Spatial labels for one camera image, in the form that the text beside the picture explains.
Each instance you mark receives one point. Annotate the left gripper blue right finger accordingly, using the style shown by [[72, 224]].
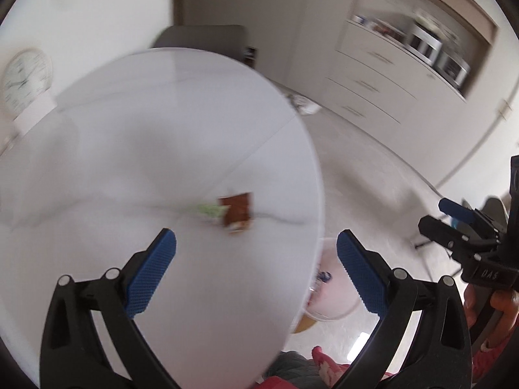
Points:
[[366, 270]]

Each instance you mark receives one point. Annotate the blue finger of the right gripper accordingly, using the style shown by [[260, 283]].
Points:
[[462, 247], [489, 221]]

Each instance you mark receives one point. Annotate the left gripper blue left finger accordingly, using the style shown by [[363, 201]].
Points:
[[144, 272]]

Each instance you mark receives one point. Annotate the blue white snack wrapper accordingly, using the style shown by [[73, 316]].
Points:
[[323, 277]]

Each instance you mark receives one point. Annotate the green candy wrapper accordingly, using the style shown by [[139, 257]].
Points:
[[212, 211]]

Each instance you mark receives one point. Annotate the brown snack wrapper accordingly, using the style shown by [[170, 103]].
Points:
[[238, 214]]

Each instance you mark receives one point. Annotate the person's right hand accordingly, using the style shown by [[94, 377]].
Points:
[[490, 314]]

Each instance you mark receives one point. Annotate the pink patterned sleeve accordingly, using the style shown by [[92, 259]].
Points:
[[485, 358]]

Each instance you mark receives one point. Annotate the pink slipper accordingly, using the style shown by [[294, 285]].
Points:
[[329, 370]]

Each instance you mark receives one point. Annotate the grey quilted trouser leg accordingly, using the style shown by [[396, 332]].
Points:
[[295, 369]]

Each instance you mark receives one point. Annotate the white drawer cabinet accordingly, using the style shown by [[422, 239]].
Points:
[[375, 84]]

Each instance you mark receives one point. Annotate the silver microwave oven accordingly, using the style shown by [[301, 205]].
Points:
[[439, 53]]

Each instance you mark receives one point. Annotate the white cloth on floor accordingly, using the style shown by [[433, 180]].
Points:
[[303, 105]]

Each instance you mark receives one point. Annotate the grey dining chair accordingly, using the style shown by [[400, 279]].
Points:
[[227, 40]]

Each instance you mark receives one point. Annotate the white round wall clock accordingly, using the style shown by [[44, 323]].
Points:
[[27, 76]]

